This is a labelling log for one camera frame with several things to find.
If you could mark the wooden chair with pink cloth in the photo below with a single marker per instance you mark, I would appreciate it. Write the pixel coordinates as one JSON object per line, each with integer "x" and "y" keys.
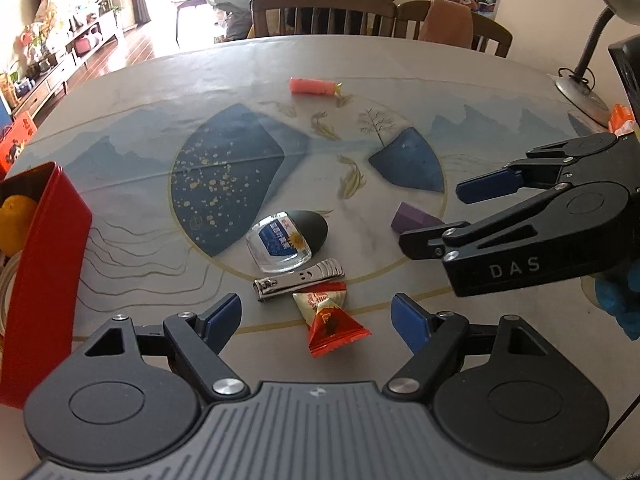
{"x": 411, "y": 15}

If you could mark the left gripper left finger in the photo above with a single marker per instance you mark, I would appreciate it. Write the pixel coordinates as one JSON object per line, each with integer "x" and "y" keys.
{"x": 195, "y": 342}

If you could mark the patterned table mat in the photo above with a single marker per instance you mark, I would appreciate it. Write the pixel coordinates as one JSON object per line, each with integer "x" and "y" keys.
{"x": 175, "y": 186}

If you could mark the red storage box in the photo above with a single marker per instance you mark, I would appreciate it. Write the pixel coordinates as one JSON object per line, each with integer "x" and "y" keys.
{"x": 42, "y": 303}

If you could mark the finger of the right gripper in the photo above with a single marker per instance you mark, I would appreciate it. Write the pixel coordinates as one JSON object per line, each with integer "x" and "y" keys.
{"x": 563, "y": 233}
{"x": 541, "y": 168}

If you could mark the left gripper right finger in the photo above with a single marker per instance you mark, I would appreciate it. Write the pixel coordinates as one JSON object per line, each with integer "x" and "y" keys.
{"x": 437, "y": 345}

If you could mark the silver nail clipper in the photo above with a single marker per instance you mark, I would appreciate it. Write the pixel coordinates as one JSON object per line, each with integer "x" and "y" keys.
{"x": 277, "y": 285}

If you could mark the orange white tissue pack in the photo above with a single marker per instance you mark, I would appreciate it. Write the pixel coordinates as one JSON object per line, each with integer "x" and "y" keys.
{"x": 621, "y": 120}

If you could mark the grey desk lamp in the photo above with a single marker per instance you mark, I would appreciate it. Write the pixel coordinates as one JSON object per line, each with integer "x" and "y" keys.
{"x": 572, "y": 86}

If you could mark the red orange candy packet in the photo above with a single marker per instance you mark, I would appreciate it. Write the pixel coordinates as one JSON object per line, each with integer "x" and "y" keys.
{"x": 330, "y": 326}

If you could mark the clear bottle with black cap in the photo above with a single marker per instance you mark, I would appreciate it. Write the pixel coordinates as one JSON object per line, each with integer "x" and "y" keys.
{"x": 286, "y": 240}

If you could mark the purple block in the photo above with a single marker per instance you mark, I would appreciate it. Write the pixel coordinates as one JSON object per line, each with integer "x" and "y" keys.
{"x": 409, "y": 218}

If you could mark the pink cylinder with yellow tip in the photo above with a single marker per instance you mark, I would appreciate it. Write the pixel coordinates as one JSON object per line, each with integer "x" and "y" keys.
{"x": 314, "y": 87}

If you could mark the red crate on floor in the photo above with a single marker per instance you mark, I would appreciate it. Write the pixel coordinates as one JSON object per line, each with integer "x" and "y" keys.
{"x": 14, "y": 138}

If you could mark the pink cloth on chair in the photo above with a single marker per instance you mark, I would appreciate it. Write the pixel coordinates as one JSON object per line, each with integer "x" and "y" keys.
{"x": 449, "y": 23}

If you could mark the long tv console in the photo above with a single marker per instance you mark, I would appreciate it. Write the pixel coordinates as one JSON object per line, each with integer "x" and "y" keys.
{"x": 80, "y": 46}

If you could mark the dark wooden dining chair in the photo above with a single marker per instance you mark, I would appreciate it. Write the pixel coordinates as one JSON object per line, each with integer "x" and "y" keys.
{"x": 323, "y": 17}

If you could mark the orange fruit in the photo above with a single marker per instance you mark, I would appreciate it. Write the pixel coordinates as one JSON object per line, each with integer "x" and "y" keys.
{"x": 16, "y": 214}

